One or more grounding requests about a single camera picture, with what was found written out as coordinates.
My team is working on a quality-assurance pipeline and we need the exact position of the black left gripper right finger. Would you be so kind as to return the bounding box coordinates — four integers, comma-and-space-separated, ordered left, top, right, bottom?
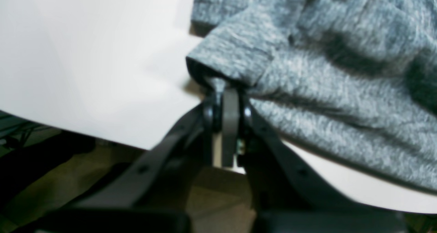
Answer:
222, 89, 408, 233

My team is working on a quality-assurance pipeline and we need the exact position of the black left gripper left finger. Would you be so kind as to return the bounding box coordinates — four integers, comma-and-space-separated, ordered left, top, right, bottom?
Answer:
26, 92, 222, 233

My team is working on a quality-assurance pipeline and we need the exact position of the grey t-shirt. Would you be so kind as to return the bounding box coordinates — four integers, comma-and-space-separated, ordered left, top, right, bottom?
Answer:
187, 0, 437, 192

